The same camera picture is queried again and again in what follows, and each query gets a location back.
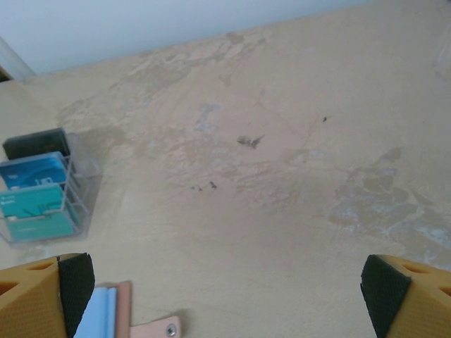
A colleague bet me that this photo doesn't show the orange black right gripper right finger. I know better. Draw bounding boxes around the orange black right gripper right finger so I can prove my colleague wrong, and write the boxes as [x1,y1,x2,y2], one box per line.
[359,253,451,338]

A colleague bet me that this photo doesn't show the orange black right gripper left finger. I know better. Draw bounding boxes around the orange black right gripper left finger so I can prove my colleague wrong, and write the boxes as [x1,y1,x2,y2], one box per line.
[0,252,96,338]

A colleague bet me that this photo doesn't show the pink card wallet blue sleeves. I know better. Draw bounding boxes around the pink card wallet blue sleeves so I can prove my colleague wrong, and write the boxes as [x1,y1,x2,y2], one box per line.
[72,280,184,338]

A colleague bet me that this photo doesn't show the blue credit card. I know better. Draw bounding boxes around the blue credit card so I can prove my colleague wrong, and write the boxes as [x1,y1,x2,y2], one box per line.
[0,151,69,189]

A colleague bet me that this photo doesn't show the blue green box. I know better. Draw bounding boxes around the blue green box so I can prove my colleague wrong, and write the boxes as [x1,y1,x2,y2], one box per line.
[0,126,105,246]

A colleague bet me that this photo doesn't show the plain teal credit card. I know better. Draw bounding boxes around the plain teal credit card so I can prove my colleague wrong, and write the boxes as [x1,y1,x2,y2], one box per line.
[6,210,77,244]

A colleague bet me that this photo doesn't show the teal credit card with lines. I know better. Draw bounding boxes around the teal credit card with lines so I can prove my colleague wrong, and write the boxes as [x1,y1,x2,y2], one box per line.
[0,182,80,226]

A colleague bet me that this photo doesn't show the black credit card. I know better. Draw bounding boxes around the black credit card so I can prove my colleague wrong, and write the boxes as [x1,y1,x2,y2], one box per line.
[2,127,71,161]

